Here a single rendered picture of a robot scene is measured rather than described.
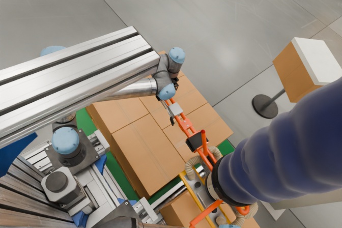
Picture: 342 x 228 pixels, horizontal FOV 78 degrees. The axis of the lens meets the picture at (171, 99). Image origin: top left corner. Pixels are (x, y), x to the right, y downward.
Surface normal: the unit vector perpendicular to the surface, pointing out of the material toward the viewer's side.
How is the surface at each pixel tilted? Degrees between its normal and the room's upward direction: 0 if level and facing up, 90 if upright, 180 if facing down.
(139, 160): 0
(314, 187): 72
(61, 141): 7
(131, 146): 0
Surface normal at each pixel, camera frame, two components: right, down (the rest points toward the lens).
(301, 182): -0.36, 0.50
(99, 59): 0.22, -0.51
